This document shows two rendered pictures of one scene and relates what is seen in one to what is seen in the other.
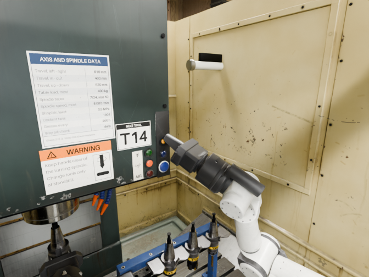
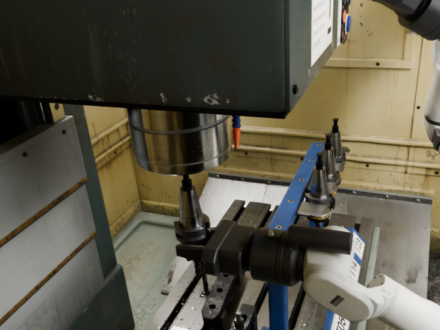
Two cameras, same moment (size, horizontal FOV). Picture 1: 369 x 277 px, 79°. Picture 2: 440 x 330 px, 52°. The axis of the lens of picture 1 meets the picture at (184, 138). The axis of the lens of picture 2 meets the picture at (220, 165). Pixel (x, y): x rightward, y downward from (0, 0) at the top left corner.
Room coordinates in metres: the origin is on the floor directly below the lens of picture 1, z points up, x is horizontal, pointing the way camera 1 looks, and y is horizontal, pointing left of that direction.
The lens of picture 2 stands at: (0.03, 0.72, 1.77)
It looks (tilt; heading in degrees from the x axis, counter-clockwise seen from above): 26 degrees down; 329
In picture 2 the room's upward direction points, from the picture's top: 5 degrees counter-clockwise
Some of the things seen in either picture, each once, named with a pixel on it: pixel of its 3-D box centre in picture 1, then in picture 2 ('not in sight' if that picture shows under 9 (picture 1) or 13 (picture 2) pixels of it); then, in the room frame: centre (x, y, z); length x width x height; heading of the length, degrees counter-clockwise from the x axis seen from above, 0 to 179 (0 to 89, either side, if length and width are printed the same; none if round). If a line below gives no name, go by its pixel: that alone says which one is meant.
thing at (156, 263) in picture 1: (156, 266); (313, 210); (0.67, 0.10, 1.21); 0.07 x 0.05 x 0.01; 35
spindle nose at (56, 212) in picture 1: (50, 193); (181, 120); (0.64, 0.42, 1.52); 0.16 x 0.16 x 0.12
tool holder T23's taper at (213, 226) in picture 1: (213, 227); (334, 143); (0.83, -0.12, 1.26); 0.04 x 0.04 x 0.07
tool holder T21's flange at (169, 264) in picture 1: (169, 259); (318, 198); (0.70, 0.06, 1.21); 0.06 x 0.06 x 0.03
